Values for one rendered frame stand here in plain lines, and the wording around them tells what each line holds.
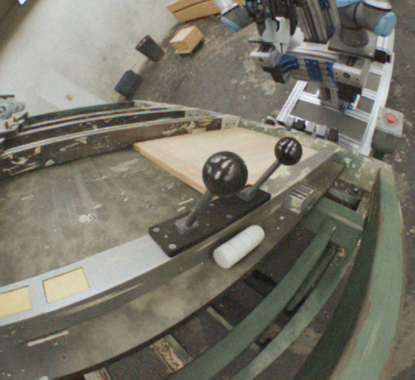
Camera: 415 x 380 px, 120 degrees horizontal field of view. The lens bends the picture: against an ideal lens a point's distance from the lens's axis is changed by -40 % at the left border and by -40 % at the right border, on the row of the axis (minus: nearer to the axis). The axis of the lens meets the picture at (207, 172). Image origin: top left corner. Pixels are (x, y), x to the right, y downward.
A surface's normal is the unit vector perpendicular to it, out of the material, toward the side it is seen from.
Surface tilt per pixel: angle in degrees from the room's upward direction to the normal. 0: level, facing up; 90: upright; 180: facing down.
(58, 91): 90
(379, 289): 55
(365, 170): 35
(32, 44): 90
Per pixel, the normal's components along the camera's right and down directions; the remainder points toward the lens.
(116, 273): 0.07, -0.91
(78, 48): 0.62, 0.43
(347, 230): -0.74, 0.23
